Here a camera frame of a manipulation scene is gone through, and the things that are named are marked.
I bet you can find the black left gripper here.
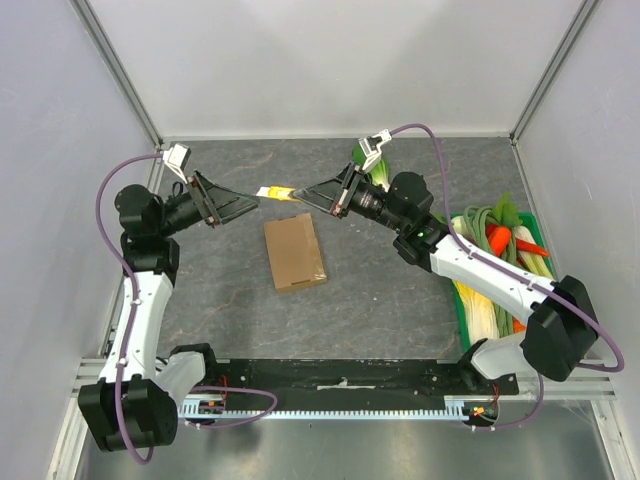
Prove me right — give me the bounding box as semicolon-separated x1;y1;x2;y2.
155;168;259;237

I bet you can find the yellow utility knife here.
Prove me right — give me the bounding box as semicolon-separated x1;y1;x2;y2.
256;186;297;202

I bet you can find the brown cardboard express box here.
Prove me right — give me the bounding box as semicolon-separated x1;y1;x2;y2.
264;213;327;293

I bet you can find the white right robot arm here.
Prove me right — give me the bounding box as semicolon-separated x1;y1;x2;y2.
290;164;598;394

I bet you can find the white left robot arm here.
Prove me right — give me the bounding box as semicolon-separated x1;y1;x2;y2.
78;172;259;452

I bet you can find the green bok choy toy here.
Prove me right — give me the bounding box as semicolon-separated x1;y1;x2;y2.
351;145;390;191

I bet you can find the green long beans bundle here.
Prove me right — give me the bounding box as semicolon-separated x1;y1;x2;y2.
461;205;526;336

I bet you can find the orange carrot toy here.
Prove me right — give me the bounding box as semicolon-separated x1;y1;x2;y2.
486;224;512;257

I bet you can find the green leaf vegetable toy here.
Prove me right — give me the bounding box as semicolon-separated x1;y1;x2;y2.
492;192;522;229

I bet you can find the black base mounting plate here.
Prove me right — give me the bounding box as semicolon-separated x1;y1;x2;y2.
203;359;519;409

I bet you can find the yellow napa cabbage toy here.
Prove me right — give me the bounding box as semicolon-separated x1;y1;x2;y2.
453;281;499;345

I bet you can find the red chili pepper toy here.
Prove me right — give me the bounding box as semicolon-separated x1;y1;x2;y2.
516;238;550;257

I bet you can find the green plastic basket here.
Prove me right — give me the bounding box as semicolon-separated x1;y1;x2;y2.
453;207;555;349

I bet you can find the green celery toy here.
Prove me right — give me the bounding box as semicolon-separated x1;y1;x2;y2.
513;225;554;279

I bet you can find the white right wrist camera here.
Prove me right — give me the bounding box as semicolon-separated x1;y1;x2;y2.
358;129;392;173

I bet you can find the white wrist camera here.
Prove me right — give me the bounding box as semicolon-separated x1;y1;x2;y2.
358;129;392;173
162;143;191;183

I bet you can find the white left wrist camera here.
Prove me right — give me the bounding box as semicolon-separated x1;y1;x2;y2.
162;143;191;183

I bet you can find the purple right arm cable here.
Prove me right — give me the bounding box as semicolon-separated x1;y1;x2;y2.
387;122;626;433

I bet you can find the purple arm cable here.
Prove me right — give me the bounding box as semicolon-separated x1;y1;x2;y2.
94;153;279;466
387;122;626;433

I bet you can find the blue slotted cable duct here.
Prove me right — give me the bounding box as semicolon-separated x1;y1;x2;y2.
178;394;498;424

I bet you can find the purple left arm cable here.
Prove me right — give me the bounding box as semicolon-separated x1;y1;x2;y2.
94;153;279;466

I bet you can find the aluminium frame rail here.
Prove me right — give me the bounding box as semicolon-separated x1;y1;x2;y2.
47;357;640;480

